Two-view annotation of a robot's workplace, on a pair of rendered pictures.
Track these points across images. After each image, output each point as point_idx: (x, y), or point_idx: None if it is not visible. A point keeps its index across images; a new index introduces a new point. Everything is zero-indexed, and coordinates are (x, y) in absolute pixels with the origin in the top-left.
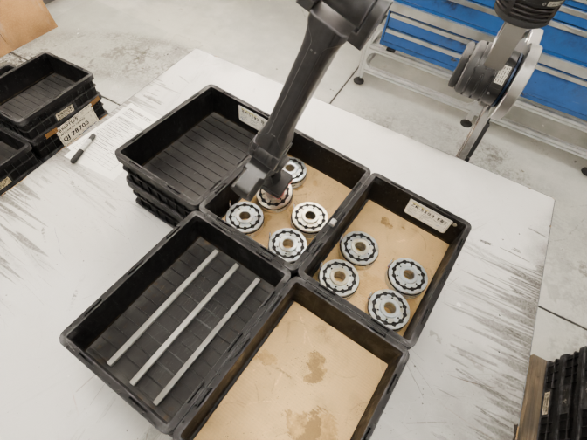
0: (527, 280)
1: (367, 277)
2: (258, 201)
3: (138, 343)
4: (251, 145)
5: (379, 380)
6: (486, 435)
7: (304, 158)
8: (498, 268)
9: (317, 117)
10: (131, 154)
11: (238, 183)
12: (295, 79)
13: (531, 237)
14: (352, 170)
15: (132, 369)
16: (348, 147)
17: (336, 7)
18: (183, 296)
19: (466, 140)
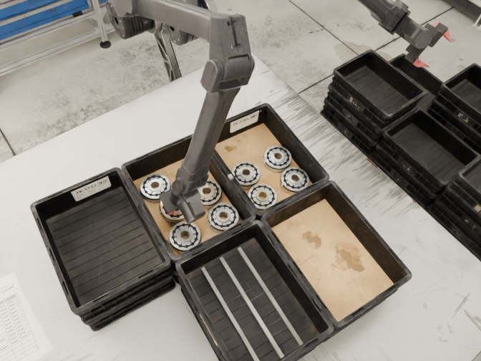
0: (293, 99)
1: (265, 180)
2: (175, 220)
3: (253, 347)
4: (188, 186)
5: (331, 208)
6: (367, 175)
7: (147, 171)
8: (278, 108)
9: (84, 145)
10: (76, 303)
11: (196, 214)
12: (217, 126)
13: (267, 77)
14: (186, 144)
15: (271, 355)
16: (132, 138)
17: (235, 78)
18: (229, 304)
19: (169, 60)
